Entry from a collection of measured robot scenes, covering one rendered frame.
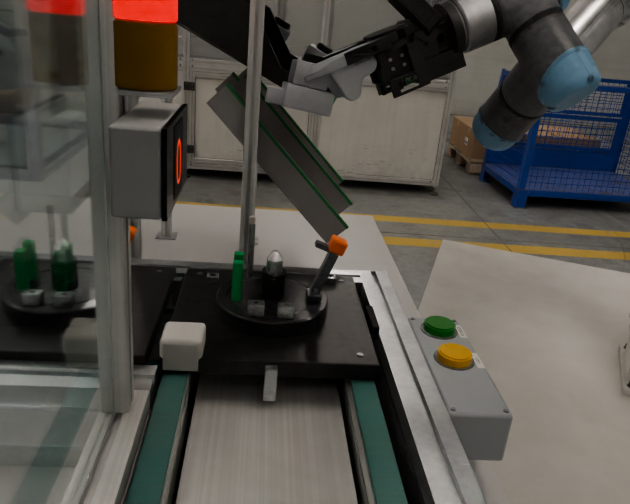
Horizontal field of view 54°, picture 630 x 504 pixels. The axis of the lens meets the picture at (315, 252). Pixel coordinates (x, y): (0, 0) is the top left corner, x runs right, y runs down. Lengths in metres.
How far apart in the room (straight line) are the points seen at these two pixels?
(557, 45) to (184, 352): 0.58
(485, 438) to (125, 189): 0.44
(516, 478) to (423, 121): 4.33
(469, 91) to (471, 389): 9.10
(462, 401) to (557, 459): 0.18
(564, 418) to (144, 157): 0.65
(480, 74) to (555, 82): 8.91
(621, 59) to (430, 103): 5.91
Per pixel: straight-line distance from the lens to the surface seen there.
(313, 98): 0.81
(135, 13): 0.50
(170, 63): 0.51
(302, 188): 0.95
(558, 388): 0.96
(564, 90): 0.85
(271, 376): 0.68
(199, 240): 1.31
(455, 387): 0.71
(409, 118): 4.94
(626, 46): 10.54
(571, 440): 0.87
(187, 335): 0.69
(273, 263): 0.75
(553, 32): 0.87
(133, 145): 0.47
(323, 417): 0.70
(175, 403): 0.66
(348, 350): 0.72
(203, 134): 4.90
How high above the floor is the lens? 1.33
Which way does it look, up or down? 22 degrees down
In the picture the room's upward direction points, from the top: 5 degrees clockwise
